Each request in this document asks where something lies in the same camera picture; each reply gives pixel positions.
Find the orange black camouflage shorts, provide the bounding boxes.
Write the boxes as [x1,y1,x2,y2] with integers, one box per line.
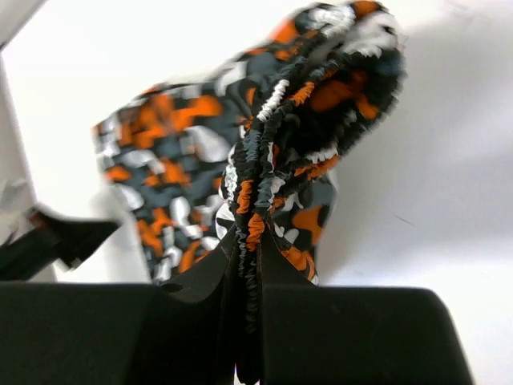
[91,0,408,385]

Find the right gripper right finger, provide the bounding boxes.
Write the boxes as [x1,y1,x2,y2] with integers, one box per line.
[258,233,472,384]

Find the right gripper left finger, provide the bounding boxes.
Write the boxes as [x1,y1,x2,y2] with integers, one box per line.
[1,230,235,384]

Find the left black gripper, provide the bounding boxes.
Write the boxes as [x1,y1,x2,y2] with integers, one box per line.
[1,206,119,281]

